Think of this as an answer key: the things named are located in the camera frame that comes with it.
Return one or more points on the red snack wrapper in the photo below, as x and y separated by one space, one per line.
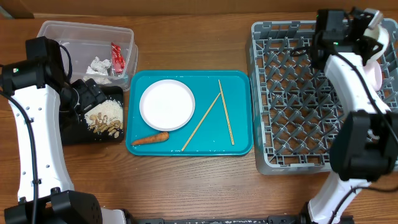
118 61

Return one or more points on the teal serving tray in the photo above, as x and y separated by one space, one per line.
212 137

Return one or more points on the white tissue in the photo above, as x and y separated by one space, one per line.
101 66

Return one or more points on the white plate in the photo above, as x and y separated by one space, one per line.
167 105

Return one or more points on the white bowl with food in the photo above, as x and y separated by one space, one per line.
381 36

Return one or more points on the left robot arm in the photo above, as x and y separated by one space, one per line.
42 94

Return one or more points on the black tray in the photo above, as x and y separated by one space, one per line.
76 130

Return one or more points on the wooden chopstick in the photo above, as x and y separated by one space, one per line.
200 122
226 114

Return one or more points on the rice and peanuts pile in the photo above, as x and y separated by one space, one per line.
106 118

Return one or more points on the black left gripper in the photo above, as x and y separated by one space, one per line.
91 94

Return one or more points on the white napkin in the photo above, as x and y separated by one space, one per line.
99 76

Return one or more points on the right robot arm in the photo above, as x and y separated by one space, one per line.
346 46

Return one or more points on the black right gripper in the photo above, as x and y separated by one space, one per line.
362 44

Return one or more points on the orange carrot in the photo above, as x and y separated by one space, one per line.
161 137

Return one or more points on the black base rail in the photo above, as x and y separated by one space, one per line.
274 219

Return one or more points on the white upturned bowl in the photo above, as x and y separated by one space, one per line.
374 74

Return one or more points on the grey dishwasher rack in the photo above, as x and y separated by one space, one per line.
296 111

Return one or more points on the clear plastic waste bin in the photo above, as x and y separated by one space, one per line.
84 42

